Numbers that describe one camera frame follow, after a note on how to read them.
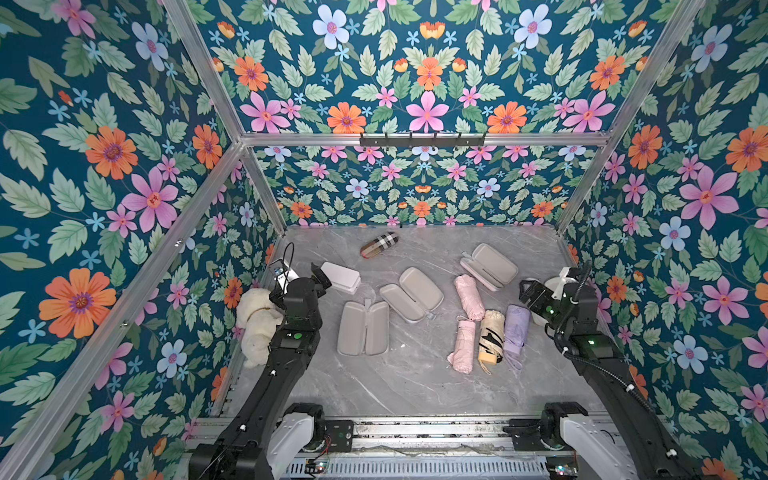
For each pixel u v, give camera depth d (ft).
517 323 2.97
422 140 3.00
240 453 1.30
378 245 3.64
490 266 3.53
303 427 1.98
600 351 1.77
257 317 2.73
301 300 1.89
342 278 3.25
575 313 1.88
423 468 2.51
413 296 3.24
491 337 2.82
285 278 2.14
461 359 2.75
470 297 3.18
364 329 3.02
